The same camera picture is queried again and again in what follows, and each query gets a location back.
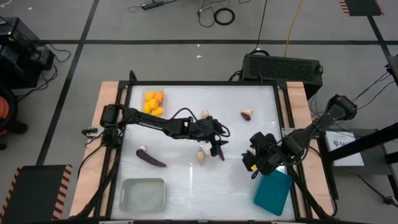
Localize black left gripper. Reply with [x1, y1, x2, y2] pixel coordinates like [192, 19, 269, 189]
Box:
[193, 123, 231, 157]

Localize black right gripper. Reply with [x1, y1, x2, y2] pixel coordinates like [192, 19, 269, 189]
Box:
[242, 146, 282, 175]

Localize purple eggplant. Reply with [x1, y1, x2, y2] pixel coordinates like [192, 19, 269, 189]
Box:
[136, 148, 167, 168]

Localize teal plastic basket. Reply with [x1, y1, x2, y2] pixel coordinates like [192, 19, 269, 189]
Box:
[252, 169, 294, 217]

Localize wooden table side board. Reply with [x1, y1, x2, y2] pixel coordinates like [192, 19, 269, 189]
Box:
[285, 81, 338, 218]
[68, 81, 121, 218]

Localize grey plastic basket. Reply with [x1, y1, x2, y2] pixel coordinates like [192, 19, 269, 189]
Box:
[119, 177, 167, 213]

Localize pile of yellow orange fruits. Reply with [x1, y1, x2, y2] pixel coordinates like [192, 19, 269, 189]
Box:
[141, 86, 167, 118]

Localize white box with logo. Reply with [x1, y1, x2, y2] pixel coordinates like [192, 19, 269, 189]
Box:
[324, 129, 365, 167]

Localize black computer tower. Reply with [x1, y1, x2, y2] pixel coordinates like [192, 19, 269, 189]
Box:
[241, 53, 324, 101]

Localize black stand beams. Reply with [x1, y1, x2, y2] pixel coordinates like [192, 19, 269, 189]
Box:
[317, 121, 398, 200]

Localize black power strip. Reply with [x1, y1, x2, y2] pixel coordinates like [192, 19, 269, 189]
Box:
[141, 0, 165, 11]

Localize dark monitor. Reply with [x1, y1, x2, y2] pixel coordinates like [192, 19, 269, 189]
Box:
[386, 55, 398, 88]

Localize black hazard striped mat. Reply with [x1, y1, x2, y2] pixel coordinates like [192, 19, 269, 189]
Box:
[0, 164, 73, 224]
[338, 0, 385, 17]

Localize orange round object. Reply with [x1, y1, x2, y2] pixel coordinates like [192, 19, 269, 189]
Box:
[0, 95, 11, 125]

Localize black equipment cart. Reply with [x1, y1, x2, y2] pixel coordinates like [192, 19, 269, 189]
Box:
[0, 16, 56, 90]

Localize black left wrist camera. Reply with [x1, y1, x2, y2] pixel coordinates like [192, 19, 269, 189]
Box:
[203, 116, 223, 128]

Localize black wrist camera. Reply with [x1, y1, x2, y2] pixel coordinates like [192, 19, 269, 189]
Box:
[249, 131, 277, 149]
[203, 116, 223, 128]

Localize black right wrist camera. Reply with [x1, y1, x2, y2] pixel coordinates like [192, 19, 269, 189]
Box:
[249, 131, 277, 149]

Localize black camera cable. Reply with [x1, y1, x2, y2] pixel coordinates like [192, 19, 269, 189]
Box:
[169, 107, 206, 125]

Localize black table frame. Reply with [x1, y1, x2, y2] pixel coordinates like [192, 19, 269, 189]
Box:
[105, 70, 312, 222]

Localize black hanging cable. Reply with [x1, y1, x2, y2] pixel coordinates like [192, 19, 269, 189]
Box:
[254, 0, 269, 54]

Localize coiled black cable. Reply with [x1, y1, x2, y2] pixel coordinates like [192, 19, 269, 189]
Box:
[213, 7, 236, 27]

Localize yellow cable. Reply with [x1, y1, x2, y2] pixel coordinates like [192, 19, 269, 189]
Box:
[283, 0, 304, 58]

